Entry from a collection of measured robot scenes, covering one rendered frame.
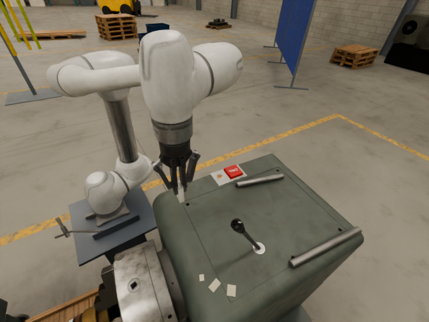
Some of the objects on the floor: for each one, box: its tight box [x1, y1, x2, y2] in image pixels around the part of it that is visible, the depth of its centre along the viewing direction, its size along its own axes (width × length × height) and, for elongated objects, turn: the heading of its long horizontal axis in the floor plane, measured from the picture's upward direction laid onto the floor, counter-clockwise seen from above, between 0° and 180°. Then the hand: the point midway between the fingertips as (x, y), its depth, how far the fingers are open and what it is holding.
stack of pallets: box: [94, 13, 139, 42], centre depth 798 cm, size 126×86×73 cm
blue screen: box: [264, 0, 317, 90], centre depth 570 cm, size 412×80×235 cm, turn 171°
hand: (179, 191), depth 63 cm, fingers closed
